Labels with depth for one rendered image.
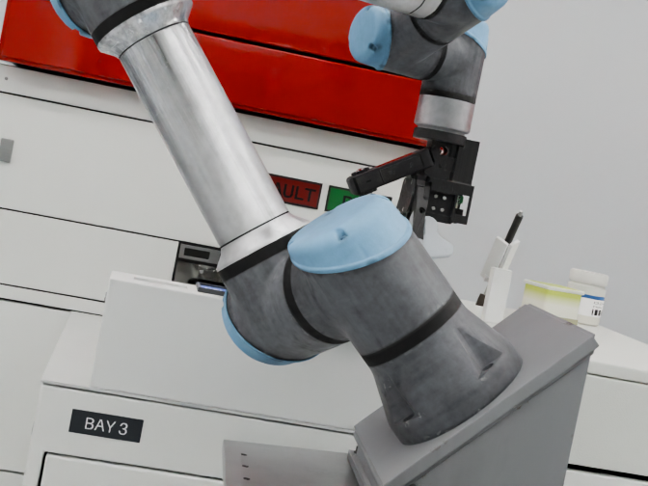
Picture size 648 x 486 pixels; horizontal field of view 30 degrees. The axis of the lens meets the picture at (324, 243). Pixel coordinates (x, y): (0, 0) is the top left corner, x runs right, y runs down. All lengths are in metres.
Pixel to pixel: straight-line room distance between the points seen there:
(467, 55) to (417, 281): 0.48
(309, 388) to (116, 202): 0.71
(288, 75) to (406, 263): 0.98
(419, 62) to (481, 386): 0.51
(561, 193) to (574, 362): 2.69
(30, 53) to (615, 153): 2.26
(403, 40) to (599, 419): 0.57
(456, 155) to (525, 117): 2.22
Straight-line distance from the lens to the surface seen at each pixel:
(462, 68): 1.59
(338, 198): 2.18
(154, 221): 2.15
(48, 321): 2.18
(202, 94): 1.31
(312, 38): 2.13
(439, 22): 1.46
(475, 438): 1.18
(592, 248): 3.90
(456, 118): 1.58
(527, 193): 3.82
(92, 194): 2.15
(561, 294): 2.04
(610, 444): 1.69
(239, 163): 1.30
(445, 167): 1.61
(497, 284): 1.89
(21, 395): 2.21
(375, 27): 1.51
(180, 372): 1.55
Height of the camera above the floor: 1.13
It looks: 3 degrees down
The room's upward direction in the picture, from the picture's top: 11 degrees clockwise
